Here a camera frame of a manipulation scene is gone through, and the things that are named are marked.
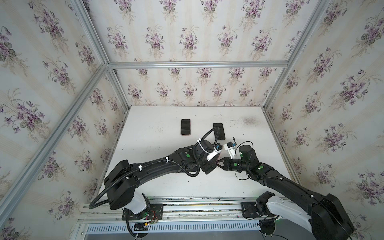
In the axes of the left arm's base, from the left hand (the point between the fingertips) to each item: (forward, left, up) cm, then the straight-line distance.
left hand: (211, 157), depth 79 cm
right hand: (-3, -1, -1) cm, 4 cm away
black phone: (+21, -10, -12) cm, 26 cm away
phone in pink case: (+30, +15, -13) cm, 36 cm away
